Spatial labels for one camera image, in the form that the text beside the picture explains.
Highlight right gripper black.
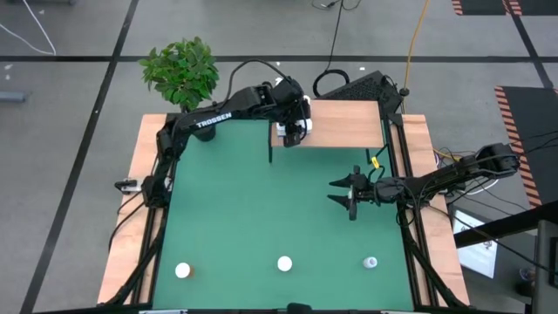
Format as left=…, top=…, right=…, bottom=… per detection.
left=327, top=164, right=381, bottom=222

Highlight wooden shelf black legs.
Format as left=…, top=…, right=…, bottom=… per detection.
left=268, top=99, right=387, bottom=165

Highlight black perforated computer case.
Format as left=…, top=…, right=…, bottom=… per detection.
left=320, top=70, right=405, bottom=115

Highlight green table mat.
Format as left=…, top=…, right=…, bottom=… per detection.
left=152, top=118, right=414, bottom=311

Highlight green potted plant black pot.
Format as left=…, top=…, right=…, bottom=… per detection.
left=139, top=36, right=221, bottom=143

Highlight white paper sheet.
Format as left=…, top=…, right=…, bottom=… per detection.
left=453, top=209, right=499, bottom=280

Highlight black metal beam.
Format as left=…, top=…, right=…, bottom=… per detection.
left=453, top=200, right=558, bottom=249

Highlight black floor mat striped edge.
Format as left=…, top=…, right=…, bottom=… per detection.
left=452, top=0, right=509, bottom=17
left=500, top=0, right=558, bottom=17
left=494, top=85, right=558, bottom=209

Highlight grey metal cabinet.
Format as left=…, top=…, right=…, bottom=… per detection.
left=532, top=220, right=558, bottom=314

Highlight grey flat floor object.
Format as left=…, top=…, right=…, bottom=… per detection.
left=0, top=90, right=27, bottom=104

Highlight black coiled floor cable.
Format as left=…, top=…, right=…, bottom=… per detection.
left=311, top=0, right=363, bottom=99

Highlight orange extension cable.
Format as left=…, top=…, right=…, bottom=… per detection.
left=401, top=0, right=432, bottom=98

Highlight black aluminium table frame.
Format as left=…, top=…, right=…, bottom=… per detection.
left=102, top=112, right=466, bottom=314

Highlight white floor cable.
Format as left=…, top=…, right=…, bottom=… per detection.
left=0, top=0, right=58, bottom=57

